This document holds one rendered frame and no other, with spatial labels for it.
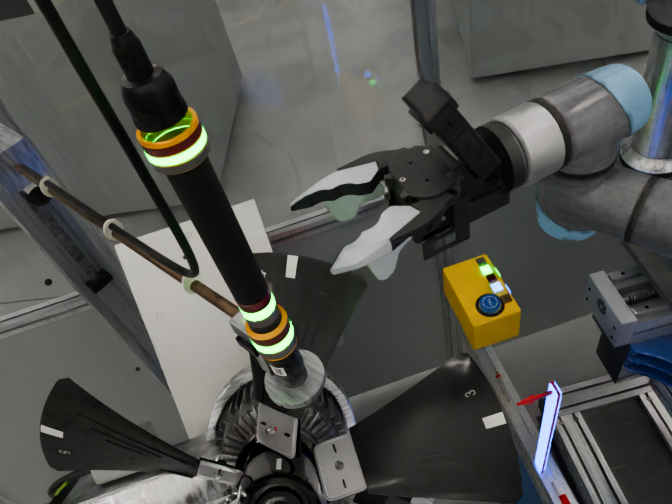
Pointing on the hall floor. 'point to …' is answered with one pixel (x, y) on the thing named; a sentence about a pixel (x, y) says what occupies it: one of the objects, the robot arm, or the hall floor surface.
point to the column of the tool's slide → (118, 304)
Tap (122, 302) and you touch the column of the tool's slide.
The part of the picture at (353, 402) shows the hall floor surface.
